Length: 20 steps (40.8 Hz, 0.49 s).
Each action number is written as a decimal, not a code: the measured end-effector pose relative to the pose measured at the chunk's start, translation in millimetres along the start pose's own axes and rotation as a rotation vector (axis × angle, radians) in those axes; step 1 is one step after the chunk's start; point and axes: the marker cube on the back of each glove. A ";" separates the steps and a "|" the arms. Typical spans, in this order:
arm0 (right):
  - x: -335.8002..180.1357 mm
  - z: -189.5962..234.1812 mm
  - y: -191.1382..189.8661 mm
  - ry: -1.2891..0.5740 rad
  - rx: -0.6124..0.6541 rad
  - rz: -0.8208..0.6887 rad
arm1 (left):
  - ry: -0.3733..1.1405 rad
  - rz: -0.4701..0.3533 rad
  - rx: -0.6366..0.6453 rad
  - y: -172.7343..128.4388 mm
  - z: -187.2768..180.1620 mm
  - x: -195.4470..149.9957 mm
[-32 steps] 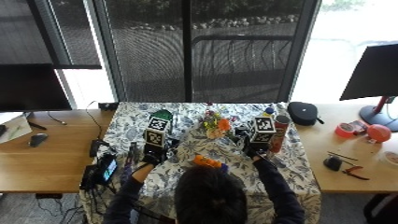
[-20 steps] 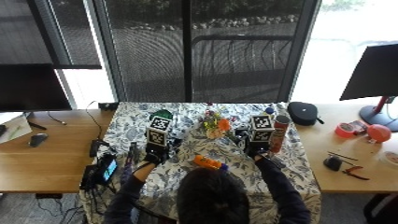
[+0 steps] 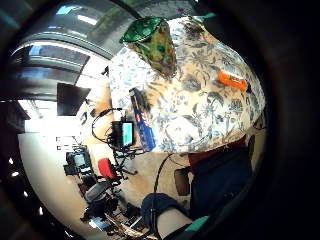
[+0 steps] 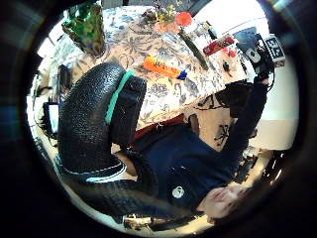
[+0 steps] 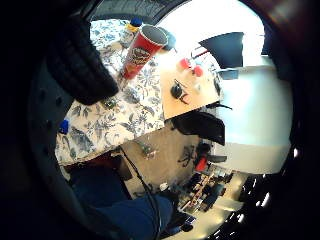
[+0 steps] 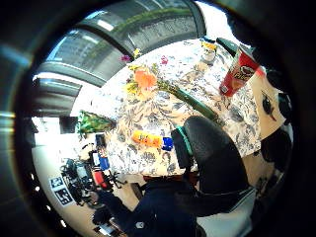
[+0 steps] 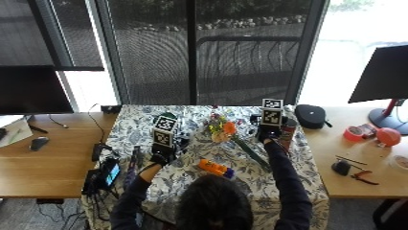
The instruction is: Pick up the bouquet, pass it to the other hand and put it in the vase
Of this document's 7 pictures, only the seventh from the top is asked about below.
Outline person's left hand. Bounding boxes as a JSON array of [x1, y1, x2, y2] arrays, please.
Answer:
[[149, 143, 178, 167]]

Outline person's right hand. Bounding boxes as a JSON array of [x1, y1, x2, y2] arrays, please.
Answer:
[[257, 124, 283, 144]]

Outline red cylindrical can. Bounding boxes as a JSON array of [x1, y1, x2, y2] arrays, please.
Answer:
[[278, 118, 298, 152]]

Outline right glove marker cube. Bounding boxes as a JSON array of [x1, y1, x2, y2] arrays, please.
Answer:
[[259, 98, 284, 127]]

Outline glove marker cube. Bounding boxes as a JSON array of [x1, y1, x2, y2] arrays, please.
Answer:
[[152, 115, 178, 149], [259, 98, 284, 127]]

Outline left glove marker cube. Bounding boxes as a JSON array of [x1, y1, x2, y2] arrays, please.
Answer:
[[152, 115, 178, 149]]

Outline artificial flower bouquet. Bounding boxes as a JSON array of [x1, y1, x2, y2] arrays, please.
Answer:
[[206, 112, 272, 171]]

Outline blue floral tablecloth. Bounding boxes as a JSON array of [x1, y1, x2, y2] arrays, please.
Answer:
[[80, 104, 331, 230]]

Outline black zippered pouch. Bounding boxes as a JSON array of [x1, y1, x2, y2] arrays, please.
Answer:
[[294, 103, 334, 130]]

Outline smartphone with lit screen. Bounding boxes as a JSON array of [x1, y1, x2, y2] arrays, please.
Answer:
[[100, 158, 122, 190]]

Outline orange toy with purple tip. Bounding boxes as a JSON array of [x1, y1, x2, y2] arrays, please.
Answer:
[[198, 158, 235, 180]]

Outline black power adapter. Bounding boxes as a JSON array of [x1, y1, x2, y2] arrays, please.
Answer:
[[90, 143, 105, 163]]

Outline the person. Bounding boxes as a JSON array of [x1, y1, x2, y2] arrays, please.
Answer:
[[109, 139, 314, 230]]

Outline small black box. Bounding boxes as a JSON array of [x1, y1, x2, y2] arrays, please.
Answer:
[[100, 104, 122, 114]]

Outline red tape roll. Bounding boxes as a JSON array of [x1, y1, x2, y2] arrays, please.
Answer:
[[342, 126, 367, 143]]

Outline small black device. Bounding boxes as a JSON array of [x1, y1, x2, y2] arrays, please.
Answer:
[[330, 159, 352, 177]]

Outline thin wooden stick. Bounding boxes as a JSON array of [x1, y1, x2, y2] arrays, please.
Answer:
[[334, 154, 368, 166]]

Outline red small packet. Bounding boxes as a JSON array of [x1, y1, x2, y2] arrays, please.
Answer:
[[358, 123, 380, 138]]

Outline red round ball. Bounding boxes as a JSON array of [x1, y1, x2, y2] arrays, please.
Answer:
[[375, 126, 403, 148]]

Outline black computer mouse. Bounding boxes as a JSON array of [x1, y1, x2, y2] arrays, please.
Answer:
[[28, 136, 51, 152]]

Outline black monitor with red stand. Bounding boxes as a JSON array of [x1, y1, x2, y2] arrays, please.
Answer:
[[347, 44, 408, 136]]

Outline clear round container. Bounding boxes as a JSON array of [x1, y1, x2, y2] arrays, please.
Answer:
[[389, 154, 408, 173]]

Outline white paper sheet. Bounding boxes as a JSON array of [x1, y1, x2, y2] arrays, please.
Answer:
[[0, 117, 35, 149]]

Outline large black monitor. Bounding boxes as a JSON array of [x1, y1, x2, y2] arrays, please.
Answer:
[[0, 65, 76, 116]]

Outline purple patterned strap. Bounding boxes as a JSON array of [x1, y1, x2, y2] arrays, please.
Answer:
[[122, 145, 144, 192]]

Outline black cable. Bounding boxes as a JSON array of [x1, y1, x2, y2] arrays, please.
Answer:
[[86, 103, 108, 146]]

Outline red-handled pliers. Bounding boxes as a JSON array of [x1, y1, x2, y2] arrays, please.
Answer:
[[350, 170, 380, 186]]

